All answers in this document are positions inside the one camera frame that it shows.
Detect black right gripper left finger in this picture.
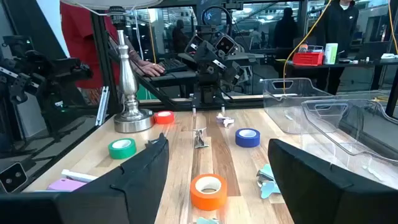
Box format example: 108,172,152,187
0,133,170,224

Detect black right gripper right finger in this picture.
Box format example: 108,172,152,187
267,138,398,224

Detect black keyboard tray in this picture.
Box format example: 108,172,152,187
141,70,200,88

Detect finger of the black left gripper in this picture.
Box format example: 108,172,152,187
194,40,218,63
222,62,245,85

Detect red tape roll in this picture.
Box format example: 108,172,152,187
154,110,175,125

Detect red plastic parts bin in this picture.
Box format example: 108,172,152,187
292,51,325,67

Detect lilac white staple remover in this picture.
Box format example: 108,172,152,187
216,113,235,128

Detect clear plastic bin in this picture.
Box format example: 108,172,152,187
260,77,335,135
301,98,398,166

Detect black keyboard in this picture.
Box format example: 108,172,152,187
157,58,189,74

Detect black workbench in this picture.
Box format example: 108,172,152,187
285,58,398,70

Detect green tape roll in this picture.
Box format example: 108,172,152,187
108,138,137,160

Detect silver lamp base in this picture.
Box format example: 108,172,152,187
107,6,155,134

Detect pink white stapler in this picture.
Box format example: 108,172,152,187
46,169,99,192

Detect black depth camera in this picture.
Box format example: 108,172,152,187
0,161,29,194

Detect person's hand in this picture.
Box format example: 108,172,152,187
136,60,166,78

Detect blue tape roll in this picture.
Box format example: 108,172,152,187
234,128,261,148

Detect person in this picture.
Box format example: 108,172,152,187
273,6,299,60
171,19,190,54
60,2,166,91
310,0,360,96
250,27,263,50

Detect light blue staple remover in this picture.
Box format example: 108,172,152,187
256,164,282,200

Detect white green canister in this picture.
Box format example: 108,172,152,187
324,42,339,65

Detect yellow cable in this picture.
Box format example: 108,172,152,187
282,0,333,93
387,0,398,55

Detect orange tape roll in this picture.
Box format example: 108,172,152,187
190,173,228,212

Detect silver aluminium extrusion piece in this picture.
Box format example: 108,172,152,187
95,86,110,127

